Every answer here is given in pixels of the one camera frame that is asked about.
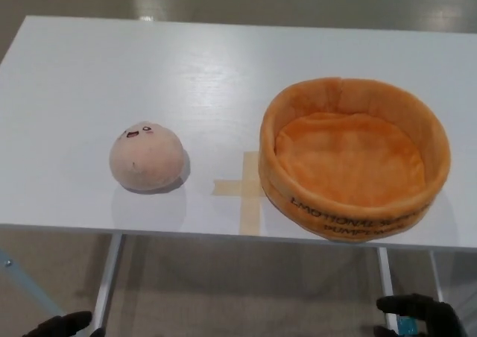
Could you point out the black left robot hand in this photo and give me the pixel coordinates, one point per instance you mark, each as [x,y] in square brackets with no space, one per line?
[63,324]

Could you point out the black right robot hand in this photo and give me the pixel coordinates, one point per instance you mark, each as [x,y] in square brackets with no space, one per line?
[428,309]

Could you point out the pink round plush toy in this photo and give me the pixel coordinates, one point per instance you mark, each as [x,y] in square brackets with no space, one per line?
[147,162]

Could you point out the orange plush round plate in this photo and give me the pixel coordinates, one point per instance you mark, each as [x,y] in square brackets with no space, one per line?
[346,165]

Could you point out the white table leg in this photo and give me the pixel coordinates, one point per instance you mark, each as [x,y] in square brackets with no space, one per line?
[108,277]
[385,277]
[437,273]

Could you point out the beige masking tape cross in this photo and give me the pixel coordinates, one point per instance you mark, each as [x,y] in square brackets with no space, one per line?
[249,189]

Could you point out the light blue metal frame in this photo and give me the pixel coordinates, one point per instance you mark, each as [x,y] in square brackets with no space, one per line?
[26,281]

